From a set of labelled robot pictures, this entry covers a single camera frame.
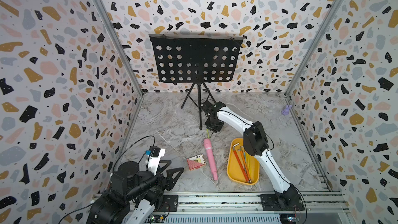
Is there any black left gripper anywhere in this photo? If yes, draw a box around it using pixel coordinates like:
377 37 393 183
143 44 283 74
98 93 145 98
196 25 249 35
125 158 184 203

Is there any blue hex key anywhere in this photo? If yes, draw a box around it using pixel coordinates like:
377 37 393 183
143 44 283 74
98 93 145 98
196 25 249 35
243 151 248 170

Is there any small purple rabbit figurine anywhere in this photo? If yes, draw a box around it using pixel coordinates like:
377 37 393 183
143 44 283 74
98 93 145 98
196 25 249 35
282 105 292 116

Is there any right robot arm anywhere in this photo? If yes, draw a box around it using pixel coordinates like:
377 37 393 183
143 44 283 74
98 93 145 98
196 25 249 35
199 100 305 210

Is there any yellow hex key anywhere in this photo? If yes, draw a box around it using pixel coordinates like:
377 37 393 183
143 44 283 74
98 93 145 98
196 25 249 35
247 155 252 183

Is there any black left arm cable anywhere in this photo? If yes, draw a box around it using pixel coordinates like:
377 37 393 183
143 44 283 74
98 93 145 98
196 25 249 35
57 135 156 224

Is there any yellow plastic storage tray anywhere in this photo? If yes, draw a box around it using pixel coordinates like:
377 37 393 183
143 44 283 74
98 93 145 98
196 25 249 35
227 138 260 186

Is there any red playing card box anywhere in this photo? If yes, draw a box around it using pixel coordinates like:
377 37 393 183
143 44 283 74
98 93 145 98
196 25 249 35
187 154 206 171

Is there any red hex key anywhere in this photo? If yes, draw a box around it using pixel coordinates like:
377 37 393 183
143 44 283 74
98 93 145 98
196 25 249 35
233 143 250 183

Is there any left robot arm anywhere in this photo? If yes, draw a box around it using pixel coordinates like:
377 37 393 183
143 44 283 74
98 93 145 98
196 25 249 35
87 160 184 224

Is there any orange hex key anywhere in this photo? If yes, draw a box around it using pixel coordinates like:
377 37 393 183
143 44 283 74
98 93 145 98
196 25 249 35
239 146 250 183

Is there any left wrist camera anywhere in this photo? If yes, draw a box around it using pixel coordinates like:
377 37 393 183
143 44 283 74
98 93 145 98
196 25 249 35
146 146 165 175

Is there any black perforated music stand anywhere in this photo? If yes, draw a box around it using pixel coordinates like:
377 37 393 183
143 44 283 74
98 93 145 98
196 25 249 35
149 34 244 116

